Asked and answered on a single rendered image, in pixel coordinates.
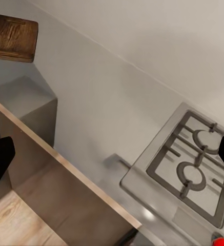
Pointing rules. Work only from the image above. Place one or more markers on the burner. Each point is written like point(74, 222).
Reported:
point(180, 177)

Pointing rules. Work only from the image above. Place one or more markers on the cutting board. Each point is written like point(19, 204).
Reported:
point(17, 36)

